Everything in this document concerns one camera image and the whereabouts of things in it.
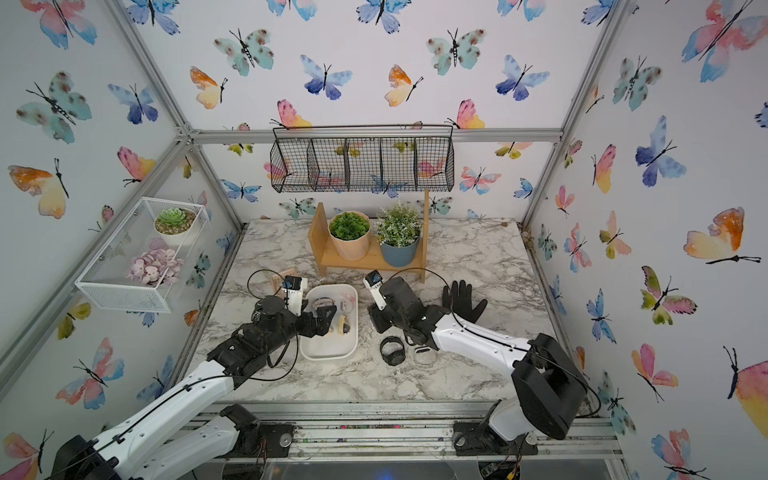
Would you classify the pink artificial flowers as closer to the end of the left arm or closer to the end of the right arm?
the end of the left arm

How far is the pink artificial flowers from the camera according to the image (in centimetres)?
63


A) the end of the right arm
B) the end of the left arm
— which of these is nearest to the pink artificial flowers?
the end of the left arm
